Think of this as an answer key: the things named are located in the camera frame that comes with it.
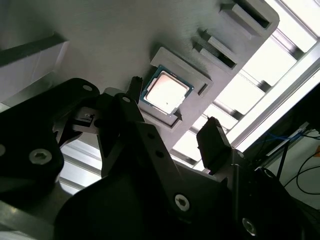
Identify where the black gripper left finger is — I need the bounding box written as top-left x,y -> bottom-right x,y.
0,76 -> 199,221

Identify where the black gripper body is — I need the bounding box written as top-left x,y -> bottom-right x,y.
53,161 -> 227,240

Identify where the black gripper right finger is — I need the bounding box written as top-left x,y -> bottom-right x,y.
196,116 -> 310,240

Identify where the silver CPU green edge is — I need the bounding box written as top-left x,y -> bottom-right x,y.
139,64 -> 195,116

